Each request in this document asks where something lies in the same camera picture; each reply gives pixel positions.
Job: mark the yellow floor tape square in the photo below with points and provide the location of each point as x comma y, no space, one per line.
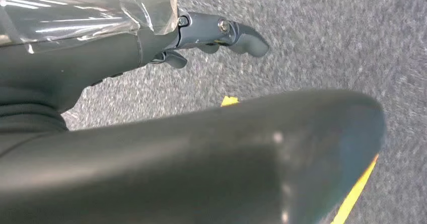
354,192

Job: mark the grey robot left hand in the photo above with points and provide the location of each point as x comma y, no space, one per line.
200,155

